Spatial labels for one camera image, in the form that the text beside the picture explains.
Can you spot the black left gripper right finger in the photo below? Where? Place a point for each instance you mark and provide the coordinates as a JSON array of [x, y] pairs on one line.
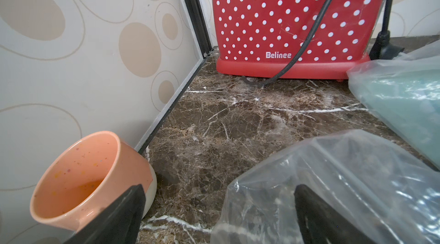
[[320, 223]]

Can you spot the clear zip bag white seal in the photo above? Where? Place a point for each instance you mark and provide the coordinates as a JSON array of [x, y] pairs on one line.
[[383, 190]]

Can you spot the clear zip bag green seal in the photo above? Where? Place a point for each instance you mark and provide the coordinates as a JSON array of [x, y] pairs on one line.
[[404, 93]]

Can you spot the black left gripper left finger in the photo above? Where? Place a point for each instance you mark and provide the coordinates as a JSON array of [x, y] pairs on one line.
[[119, 223]]

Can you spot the pink ceramic mug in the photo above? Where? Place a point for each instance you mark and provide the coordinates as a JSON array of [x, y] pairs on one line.
[[86, 178]]

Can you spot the red polka dot toaster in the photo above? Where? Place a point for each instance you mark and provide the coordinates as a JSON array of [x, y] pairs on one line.
[[322, 38]]

